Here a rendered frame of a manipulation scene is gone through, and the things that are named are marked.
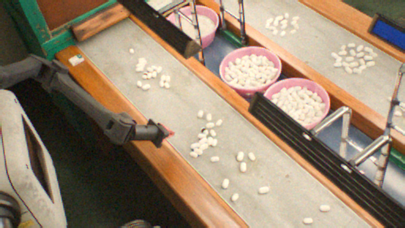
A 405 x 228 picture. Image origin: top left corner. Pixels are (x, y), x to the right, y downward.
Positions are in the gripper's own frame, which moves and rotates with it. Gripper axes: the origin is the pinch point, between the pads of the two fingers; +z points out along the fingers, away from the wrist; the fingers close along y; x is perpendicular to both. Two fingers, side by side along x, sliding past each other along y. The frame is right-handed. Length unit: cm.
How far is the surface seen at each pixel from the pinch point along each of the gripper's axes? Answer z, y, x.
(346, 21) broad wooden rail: 81, 7, -59
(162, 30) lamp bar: -1.1, 26.6, -29.5
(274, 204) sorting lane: 16.5, -42.3, 0.4
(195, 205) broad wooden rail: -1.5, -25.9, 12.6
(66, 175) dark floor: 29, 85, 87
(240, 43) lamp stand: 54, 35, -29
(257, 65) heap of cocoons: 49, 16, -27
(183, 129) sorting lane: 13.3, 7.7, 2.9
